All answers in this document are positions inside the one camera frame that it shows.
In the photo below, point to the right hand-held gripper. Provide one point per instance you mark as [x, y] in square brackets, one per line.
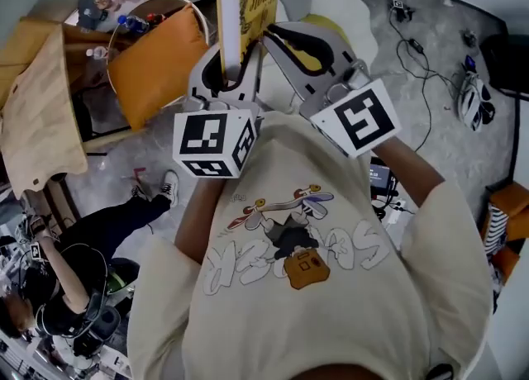
[359, 118]

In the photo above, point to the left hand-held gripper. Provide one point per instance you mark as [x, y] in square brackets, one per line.
[215, 143]

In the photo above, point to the person's left forearm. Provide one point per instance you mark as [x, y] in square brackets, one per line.
[198, 221]

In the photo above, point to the person's right forearm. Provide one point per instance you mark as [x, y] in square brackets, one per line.
[409, 172]

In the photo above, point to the orange cushion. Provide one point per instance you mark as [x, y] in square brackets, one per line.
[157, 68]

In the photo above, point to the small red cap bottle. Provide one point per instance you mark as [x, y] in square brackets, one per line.
[156, 18]

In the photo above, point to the black power adapter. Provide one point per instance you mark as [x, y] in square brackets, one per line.
[416, 46]

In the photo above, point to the blue cap water bottle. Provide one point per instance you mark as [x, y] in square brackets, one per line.
[133, 24]

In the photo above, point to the black screen device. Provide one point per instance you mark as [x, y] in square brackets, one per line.
[380, 176]

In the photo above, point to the round white chair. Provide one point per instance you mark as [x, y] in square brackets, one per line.
[113, 39]

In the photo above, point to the clear plastic bottle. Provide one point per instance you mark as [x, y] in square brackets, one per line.
[97, 53]

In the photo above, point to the grey cap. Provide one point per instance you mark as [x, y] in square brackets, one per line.
[93, 8]

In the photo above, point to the white and black helmet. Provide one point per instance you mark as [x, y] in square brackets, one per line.
[475, 101]

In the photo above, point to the white power strip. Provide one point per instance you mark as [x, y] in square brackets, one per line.
[398, 211]

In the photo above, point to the beige canvas cloth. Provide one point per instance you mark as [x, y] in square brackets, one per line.
[41, 114]

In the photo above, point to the black and green seat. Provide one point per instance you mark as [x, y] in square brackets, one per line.
[122, 275]

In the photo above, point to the striped cloth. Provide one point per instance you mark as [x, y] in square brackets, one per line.
[496, 234]

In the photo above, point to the orange storage box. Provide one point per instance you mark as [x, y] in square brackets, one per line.
[516, 213]

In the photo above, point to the person's cream printed T-shirt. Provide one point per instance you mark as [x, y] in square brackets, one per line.
[310, 320]

